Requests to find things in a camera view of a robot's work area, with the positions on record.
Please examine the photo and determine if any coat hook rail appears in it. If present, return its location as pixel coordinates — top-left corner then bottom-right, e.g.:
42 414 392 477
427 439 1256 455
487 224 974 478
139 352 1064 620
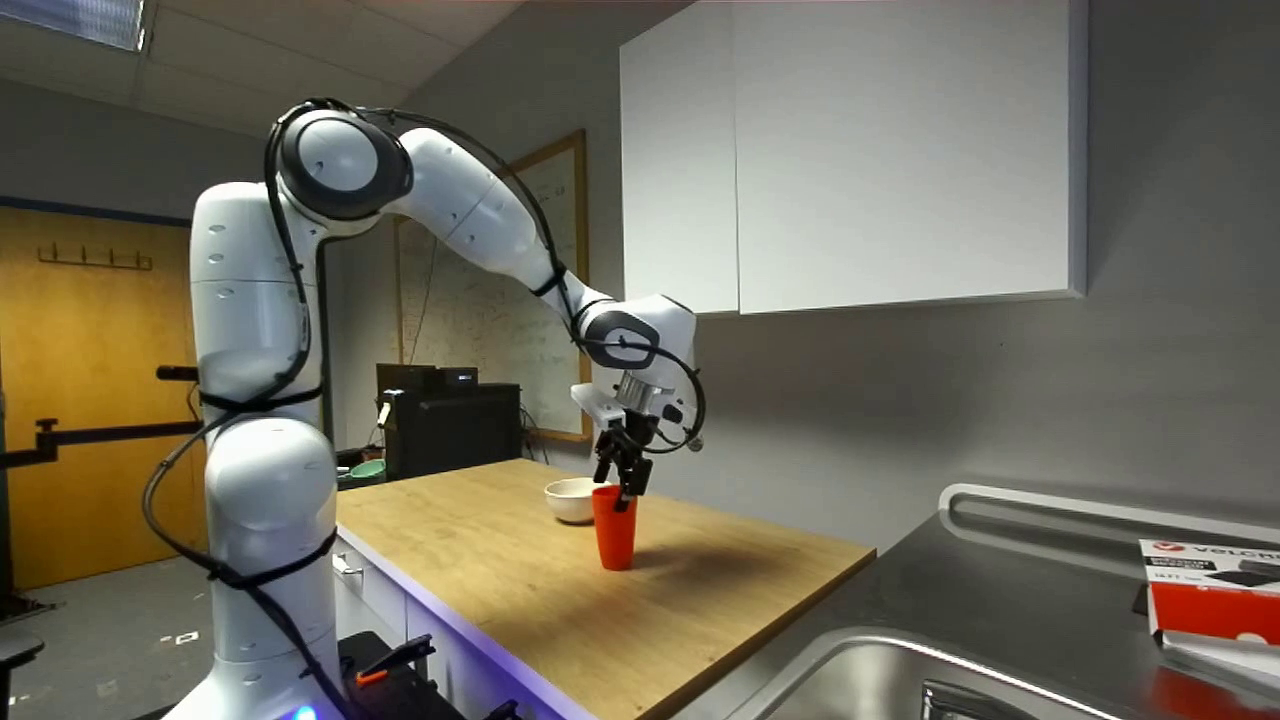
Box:
37 243 155 272

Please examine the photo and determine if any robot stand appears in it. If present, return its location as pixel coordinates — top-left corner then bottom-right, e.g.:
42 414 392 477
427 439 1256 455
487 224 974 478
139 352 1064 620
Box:
130 630 526 720

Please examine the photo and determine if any red and white box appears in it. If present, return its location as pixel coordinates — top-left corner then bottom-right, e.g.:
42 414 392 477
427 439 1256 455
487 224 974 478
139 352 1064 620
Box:
1138 538 1280 693

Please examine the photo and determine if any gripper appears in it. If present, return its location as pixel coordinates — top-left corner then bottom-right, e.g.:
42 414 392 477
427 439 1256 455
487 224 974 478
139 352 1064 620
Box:
593 408 662 514

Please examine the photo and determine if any orange plastic cup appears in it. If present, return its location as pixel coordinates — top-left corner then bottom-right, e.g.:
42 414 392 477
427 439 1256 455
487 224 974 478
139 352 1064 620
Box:
591 484 639 573

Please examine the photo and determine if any narrow white cabinet door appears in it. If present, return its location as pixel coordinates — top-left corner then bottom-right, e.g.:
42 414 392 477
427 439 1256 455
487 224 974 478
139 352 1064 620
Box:
619 8 740 317

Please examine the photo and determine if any ceiling light panel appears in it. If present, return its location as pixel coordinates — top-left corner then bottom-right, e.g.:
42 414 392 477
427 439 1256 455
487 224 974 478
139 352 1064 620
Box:
0 0 150 54

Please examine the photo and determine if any steel sink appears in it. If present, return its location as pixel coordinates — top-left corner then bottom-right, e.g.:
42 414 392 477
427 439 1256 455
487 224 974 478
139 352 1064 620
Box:
738 627 1280 720

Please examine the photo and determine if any black monitor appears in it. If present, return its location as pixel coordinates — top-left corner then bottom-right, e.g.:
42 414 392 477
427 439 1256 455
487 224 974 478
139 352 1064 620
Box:
376 363 439 397

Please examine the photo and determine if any black clamp orange tip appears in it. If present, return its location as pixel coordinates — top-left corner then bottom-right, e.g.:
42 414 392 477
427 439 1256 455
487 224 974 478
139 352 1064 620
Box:
350 632 439 691

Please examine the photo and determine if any white drawer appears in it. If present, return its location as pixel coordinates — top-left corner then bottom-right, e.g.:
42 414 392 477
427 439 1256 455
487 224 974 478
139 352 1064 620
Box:
334 543 410 646

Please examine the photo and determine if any white bowl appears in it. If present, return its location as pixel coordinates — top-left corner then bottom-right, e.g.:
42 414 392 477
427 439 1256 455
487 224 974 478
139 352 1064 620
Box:
544 477 601 525

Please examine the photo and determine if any white wall cabinet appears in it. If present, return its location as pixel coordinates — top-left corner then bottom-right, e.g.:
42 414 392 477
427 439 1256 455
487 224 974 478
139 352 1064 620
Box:
619 0 1089 317

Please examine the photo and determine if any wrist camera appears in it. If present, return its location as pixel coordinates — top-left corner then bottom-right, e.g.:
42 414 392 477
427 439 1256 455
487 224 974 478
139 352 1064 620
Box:
570 383 627 431

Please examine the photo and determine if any black computer case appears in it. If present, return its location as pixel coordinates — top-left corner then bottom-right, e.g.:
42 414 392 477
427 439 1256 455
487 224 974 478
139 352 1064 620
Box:
383 383 524 482

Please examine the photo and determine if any wood framed whiteboard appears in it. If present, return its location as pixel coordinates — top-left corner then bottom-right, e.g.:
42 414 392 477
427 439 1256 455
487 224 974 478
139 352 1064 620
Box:
393 129 593 444

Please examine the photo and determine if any yellow door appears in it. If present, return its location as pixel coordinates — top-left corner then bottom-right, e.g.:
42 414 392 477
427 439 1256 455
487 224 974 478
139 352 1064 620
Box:
0 204 212 592

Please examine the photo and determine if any wide white cabinet door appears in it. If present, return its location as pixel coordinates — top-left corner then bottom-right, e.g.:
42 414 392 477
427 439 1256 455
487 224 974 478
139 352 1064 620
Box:
733 0 1077 315

